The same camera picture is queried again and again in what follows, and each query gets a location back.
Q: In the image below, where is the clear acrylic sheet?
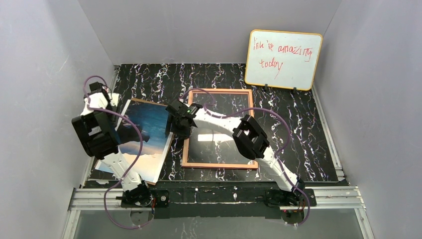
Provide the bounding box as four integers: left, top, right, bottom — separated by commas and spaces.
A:
188, 93, 251, 164

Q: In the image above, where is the pink wooden photo frame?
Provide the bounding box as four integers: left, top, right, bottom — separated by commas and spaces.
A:
181, 88, 258, 170

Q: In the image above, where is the sky and sea photo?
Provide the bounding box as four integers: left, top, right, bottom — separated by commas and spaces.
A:
120, 99, 174, 185

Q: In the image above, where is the brown backing board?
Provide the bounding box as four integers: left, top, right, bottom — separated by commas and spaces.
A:
130, 97, 175, 186

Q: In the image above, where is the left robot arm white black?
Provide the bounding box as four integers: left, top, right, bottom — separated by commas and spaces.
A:
71, 82, 148, 193

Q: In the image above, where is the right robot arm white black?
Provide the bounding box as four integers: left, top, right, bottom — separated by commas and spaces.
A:
166, 100, 305, 193

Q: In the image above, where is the whiteboard with red writing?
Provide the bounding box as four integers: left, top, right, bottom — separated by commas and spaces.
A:
244, 29, 323, 91

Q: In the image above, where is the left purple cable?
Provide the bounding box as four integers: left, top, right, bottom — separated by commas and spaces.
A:
82, 75, 156, 230

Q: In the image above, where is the aluminium rail at front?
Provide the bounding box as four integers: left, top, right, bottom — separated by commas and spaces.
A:
69, 185, 366, 210

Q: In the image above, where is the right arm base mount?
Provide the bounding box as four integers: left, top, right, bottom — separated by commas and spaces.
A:
263, 190, 308, 210

